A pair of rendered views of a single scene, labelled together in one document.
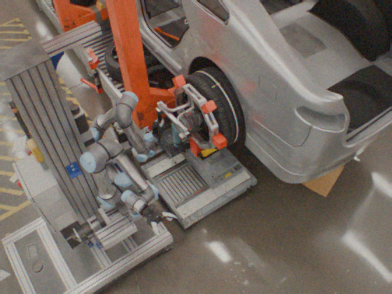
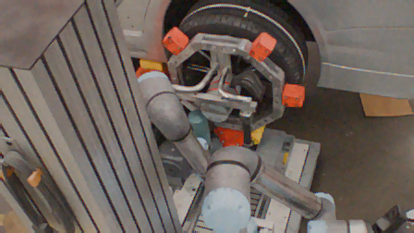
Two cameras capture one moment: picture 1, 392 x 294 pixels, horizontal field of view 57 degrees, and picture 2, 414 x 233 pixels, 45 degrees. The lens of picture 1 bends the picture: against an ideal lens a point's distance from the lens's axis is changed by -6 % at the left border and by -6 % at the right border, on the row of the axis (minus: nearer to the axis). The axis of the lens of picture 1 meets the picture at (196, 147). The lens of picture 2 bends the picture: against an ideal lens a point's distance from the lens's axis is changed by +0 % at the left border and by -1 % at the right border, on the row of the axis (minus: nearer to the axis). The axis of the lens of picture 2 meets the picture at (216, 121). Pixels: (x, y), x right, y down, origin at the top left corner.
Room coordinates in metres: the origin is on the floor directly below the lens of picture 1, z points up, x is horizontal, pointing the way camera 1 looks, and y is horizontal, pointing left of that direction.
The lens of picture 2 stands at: (0.75, 0.98, 2.47)
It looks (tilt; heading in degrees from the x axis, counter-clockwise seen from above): 47 degrees down; 327
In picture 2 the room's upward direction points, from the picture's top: 9 degrees counter-clockwise
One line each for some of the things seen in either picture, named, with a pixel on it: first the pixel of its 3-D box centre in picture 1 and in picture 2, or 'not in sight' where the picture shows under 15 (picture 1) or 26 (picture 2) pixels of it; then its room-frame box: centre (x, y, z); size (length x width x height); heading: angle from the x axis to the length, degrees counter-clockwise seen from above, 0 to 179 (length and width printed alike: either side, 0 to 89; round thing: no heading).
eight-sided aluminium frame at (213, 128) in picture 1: (195, 117); (226, 85); (2.15, -0.01, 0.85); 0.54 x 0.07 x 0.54; 32
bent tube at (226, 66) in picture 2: (188, 115); (236, 78); (2.00, 0.04, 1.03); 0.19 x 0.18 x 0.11; 122
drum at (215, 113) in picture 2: (187, 121); (221, 96); (2.11, 0.05, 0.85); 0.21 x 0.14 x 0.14; 122
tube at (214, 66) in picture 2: (174, 101); (191, 71); (2.17, 0.15, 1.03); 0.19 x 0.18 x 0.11; 122
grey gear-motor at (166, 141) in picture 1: (183, 139); (186, 148); (2.43, 0.12, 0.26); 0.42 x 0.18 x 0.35; 122
